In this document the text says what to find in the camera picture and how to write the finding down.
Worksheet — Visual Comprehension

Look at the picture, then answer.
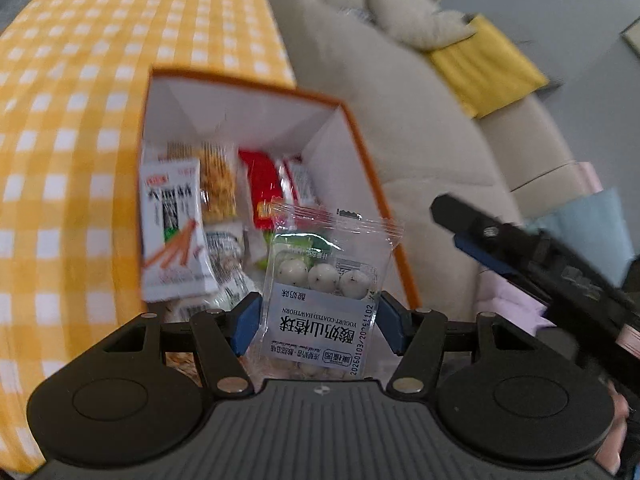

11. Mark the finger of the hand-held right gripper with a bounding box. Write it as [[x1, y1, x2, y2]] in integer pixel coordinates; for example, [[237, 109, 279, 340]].
[[453, 234, 527, 280], [430, 193, 547, 272]]

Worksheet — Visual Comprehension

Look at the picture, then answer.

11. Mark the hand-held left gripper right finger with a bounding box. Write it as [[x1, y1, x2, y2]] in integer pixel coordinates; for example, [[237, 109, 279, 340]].
[[378, 291, 540, 399]]

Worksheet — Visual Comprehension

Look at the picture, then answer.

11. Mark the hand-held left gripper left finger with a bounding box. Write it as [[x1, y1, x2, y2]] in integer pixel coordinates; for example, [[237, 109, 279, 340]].
[[102, 292, 264, 399]]

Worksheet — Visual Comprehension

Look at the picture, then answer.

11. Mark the clear packet of white balls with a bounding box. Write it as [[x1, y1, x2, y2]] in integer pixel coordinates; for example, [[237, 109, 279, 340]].
[[248, 201, 405, 384]]

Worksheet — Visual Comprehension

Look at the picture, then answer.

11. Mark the orange cardboard box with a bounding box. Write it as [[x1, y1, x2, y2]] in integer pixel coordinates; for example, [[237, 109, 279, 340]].
[[135, 66, 422, 386]]

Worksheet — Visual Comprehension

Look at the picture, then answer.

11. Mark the person's right hand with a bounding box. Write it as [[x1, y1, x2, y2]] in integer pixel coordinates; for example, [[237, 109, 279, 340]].
[[597, 382, 632, 476]]

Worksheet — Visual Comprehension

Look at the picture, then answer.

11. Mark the pink cloth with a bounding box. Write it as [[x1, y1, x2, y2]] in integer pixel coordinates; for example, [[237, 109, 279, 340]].
[[472, 162, 607, 333]]

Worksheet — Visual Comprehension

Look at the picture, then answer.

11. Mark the clear packet black print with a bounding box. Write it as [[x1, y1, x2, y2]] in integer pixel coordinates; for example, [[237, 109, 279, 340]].
[[204, 229, 252, 312]]

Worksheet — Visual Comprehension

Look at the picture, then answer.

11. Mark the light blue cloth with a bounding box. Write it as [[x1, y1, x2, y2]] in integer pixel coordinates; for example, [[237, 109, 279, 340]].
[[525, 187, 637, 283]]

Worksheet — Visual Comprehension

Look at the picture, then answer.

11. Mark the beige sofa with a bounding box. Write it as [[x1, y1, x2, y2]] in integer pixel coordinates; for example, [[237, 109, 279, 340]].
[[266, 0, 582, 321]]

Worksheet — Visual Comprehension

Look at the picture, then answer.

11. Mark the large white snack packet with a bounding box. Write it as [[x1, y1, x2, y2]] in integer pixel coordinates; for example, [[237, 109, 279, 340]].
[[139, 157, 217, 304]]

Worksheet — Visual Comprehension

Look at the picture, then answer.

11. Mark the clear yellow snack packet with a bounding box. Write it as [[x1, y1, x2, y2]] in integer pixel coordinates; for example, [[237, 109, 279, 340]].
[[167, 141, 239, 224]]

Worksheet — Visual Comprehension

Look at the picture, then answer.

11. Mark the yellow pillow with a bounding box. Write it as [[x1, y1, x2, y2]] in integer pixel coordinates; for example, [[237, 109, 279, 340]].
[[425, 15, 551, 120]]

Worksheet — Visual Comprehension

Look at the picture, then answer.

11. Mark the red white snack packet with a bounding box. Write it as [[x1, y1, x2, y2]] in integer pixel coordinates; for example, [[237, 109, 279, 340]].
[[279, 156, 317, 207]]

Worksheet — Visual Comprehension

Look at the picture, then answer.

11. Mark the grey pillow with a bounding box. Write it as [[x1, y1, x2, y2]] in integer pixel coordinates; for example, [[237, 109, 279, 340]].
[[357, 0, 477, 52]]

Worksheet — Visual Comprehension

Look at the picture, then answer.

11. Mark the small shiny wrapper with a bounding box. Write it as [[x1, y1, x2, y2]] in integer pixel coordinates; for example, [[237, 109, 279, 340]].
[[340, 6, 377, 24]]

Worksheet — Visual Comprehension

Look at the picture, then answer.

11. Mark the yellow white checked tablecloth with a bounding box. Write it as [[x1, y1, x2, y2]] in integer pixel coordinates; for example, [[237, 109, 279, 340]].
[[0, 0, 297, 472]]

